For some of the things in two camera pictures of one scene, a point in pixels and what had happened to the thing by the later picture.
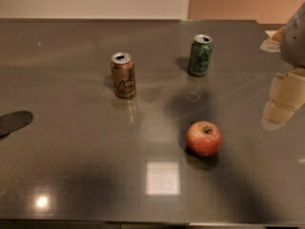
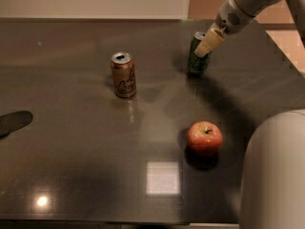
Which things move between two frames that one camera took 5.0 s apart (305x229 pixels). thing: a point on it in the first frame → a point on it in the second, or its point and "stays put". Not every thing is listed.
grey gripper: (294, 47) → (229, 20)
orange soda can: (124, 75) stays put
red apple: (204, 138) stays put
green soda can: (200, 54) stays put
